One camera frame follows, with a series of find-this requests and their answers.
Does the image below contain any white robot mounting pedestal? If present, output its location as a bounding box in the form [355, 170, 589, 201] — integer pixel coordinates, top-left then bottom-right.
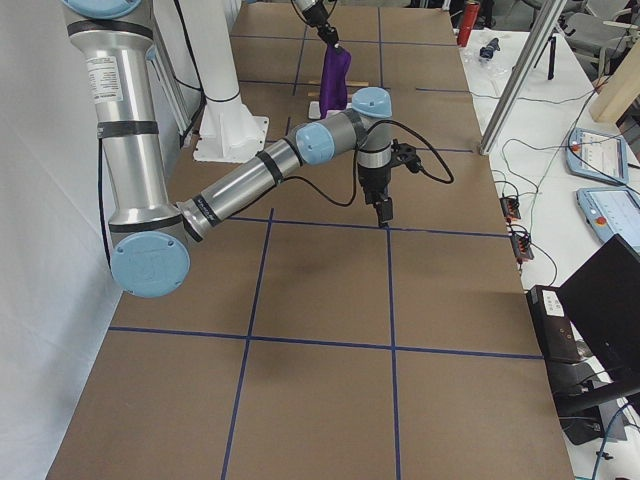
[150, 1, 269, 163]

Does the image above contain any red cylinder bottle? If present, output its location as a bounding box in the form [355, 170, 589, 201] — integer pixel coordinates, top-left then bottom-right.
[457, 0, 481, 48]

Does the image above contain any white towel rack base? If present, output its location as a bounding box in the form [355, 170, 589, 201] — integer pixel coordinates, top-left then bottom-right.
[307, 101, 340, 121]

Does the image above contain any white backdrop curtain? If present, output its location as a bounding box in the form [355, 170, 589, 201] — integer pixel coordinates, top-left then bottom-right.
[1, 1, 121, 479]

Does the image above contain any shorter wooden rack rod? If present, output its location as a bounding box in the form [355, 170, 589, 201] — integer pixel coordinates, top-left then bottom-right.
[307, 91, 354, 100]

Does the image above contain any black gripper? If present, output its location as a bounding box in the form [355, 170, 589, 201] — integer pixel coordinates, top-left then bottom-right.
[357, 164, 394, 225]
[318, 23, 341, 52]

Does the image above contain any purple towel with loop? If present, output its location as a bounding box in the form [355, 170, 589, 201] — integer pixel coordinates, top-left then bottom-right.
[319, 47, 351, 115]

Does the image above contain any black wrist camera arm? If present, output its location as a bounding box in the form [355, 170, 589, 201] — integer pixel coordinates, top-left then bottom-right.
[390, 139, 423, 174]

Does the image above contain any orange connector hub near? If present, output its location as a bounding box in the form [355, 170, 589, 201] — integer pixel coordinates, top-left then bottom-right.
[509, 225, 534, 264]

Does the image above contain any longer wooden rack rod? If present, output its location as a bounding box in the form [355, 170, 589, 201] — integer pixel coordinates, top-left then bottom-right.
[308, 80, 370, 88]

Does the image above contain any orange connector hub far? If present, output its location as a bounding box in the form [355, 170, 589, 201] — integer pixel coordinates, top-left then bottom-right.
[499, 196, 521, 224]

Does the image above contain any black monitor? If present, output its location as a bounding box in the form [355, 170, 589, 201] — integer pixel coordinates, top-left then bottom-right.
[557, 234, 639, 372]

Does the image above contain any black mini computer box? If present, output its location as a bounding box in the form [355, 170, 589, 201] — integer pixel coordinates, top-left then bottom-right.
[526, 285, 591, 364]

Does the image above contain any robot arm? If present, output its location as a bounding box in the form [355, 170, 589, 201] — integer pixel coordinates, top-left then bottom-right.
[291, 0, 341, 51]
[63, 1, 392, 298]

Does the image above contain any orange connector hub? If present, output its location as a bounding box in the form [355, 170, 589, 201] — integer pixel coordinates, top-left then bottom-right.
[499, 196, 521, 224]
[509, 225, 534, 264]

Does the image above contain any grey aluminium frame post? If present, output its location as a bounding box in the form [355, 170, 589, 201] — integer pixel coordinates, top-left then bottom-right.
[479, 0, 566, 155]

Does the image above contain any teach pendant near post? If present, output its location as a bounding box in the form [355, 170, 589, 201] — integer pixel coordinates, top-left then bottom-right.
[566, 128, 629, 185]

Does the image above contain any dark blue handheld tool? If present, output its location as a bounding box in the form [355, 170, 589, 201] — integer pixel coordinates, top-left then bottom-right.
[479, 37, 500, 61]

